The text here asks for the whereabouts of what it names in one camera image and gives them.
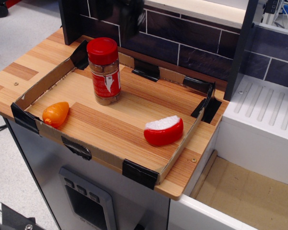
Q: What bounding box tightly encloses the dark grey right post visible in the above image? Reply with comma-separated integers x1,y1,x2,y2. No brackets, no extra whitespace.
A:
224,0,258,101

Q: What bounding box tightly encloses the orange toy carrot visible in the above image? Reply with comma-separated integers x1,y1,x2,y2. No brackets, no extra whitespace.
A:
42,102,69,128

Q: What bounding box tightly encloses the red-lidded spice bottle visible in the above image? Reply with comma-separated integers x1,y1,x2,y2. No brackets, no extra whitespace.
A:
86,37,121,105

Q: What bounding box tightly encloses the dark grey left post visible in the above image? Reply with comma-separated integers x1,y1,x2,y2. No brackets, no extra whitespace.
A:
58,0,89,45

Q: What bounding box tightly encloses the red white toy cheese wedge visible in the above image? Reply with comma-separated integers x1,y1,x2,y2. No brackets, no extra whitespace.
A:
144,115,184,146

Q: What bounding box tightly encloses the white toy sink drainboard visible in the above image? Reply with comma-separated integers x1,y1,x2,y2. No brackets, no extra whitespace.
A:
223,75,288,140

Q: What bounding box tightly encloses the cardboard fence with black tape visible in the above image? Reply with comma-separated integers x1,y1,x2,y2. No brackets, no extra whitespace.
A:
11,41,228,197

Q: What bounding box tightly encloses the black caster wheel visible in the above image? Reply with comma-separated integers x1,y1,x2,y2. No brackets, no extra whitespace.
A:
0,0,9,18

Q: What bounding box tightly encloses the dark grey post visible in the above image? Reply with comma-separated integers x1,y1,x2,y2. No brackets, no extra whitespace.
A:
58,0,89,45
224,0,258,101

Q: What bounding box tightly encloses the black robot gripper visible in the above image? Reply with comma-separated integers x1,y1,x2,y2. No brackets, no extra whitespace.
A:
90,0,145,41

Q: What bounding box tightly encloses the grey oven control panel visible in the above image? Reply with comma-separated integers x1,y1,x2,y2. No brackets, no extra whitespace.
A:
59,167,117,230

